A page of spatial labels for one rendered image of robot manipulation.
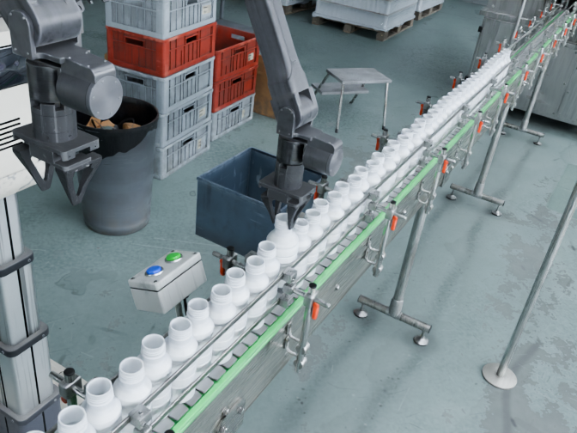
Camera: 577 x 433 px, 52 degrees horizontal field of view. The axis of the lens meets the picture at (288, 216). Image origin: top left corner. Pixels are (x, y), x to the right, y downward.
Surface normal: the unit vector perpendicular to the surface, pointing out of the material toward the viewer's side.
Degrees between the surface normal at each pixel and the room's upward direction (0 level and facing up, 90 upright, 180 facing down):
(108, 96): 90
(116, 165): 94
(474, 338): 0
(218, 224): 90
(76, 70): 92
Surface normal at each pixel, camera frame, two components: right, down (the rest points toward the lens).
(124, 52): -0.40, 0.44
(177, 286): 0.85, 0.04
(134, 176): 0.65, 0.51
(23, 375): 0.86, 0.35
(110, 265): 0.12, -0.85
